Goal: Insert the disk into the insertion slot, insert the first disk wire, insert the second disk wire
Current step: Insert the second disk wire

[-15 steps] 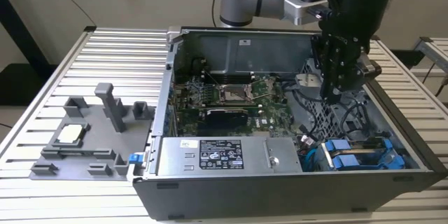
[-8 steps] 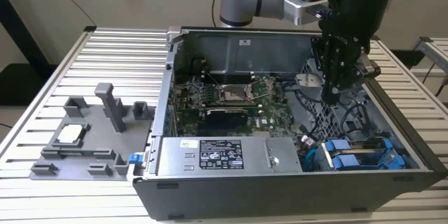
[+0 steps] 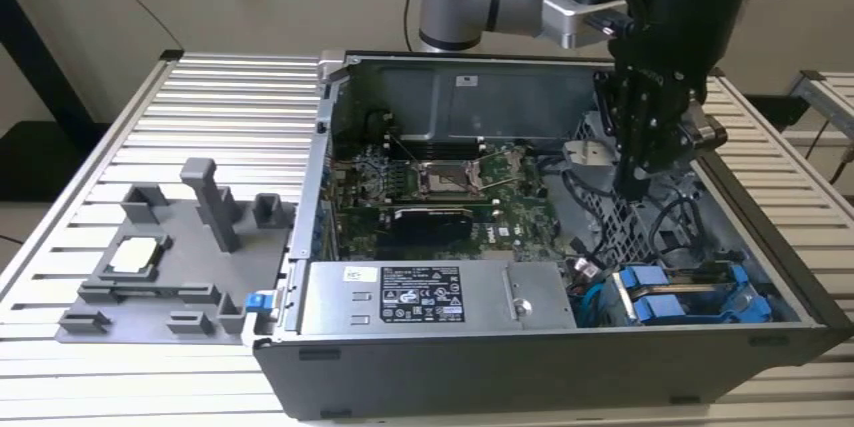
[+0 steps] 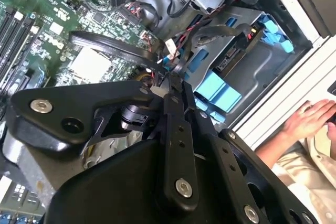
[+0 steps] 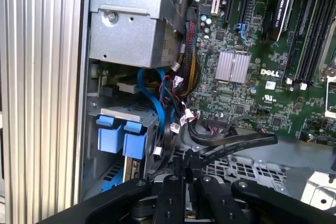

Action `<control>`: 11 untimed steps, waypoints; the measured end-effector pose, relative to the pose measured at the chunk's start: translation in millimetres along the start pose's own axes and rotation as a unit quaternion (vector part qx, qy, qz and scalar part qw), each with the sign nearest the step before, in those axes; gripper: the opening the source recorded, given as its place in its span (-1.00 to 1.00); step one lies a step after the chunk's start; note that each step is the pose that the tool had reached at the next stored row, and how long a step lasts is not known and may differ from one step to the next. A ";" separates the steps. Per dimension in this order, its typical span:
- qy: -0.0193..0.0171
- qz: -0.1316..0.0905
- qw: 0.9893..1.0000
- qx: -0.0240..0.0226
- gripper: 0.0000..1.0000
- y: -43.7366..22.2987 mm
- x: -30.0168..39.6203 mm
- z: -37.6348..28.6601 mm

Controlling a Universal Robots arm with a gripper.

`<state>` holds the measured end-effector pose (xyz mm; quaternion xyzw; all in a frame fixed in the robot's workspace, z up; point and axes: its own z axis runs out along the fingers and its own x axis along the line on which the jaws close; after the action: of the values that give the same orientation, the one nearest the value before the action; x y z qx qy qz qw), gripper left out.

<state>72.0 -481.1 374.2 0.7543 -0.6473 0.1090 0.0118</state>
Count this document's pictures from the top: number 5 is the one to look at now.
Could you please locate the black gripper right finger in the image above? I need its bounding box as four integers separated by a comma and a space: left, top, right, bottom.
183, 155, 336, 224

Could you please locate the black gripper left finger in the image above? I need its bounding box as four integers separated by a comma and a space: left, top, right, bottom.
39, 157, 186, 224

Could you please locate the black disk power wire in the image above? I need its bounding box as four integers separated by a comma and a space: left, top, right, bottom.
160, 87, 182, 172

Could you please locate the hard disk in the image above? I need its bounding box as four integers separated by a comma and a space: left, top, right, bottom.
122, 121, 165, 183

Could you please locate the blue disk carrier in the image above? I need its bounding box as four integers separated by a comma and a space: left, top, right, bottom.
96, 114, 124, 193

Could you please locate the metal disk bay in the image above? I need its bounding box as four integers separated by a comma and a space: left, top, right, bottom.
88, 100, 169, 196

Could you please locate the black RAM slot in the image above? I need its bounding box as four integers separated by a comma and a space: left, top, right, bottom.
285, 0, 316, 86
296, 0, 336, 91

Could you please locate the black PC case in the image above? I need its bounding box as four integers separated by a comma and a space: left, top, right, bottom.
75, 0, 336, 224

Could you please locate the green motherboard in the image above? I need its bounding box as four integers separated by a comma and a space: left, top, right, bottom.
183, 0, 336, 143

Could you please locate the silver chipset heatsink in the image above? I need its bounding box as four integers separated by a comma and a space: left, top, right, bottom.
214, 50, 251, 83

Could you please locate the CPU socket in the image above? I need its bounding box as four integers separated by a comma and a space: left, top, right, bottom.
319, 16, 336, 120

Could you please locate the grey power supply unit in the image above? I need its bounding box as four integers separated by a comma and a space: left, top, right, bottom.
88, 0, 191, 69

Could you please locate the blue board connector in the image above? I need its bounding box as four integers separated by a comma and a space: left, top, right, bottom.
237, 22, 249, 43

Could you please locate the black graphics card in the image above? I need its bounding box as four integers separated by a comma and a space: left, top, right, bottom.
267, 0, 301, 42

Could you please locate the blue data cable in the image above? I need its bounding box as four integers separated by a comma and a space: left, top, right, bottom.
136, 67, 166, 146

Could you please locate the silver metal bracket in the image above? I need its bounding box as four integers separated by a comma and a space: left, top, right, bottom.
306, 170, 336, 210

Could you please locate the braided power wire bundle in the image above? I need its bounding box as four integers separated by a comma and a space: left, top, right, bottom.
182, 6, 202, 98

